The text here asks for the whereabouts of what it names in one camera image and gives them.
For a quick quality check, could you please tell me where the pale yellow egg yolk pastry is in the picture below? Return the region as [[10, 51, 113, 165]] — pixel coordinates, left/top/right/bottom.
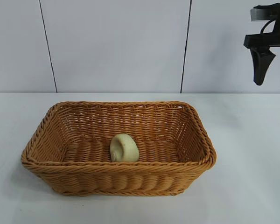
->
[[109, 133, 140, 162]]

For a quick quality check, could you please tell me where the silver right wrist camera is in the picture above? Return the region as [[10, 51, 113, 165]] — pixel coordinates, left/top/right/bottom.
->
[[250, 5, 270, 21]]

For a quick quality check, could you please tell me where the woven orange wicker basket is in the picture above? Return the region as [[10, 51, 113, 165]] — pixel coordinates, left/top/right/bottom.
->
[[20, 100, 217, 196]]

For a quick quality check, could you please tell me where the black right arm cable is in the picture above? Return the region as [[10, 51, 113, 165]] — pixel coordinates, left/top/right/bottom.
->
[[259, 19, 277, 35]]

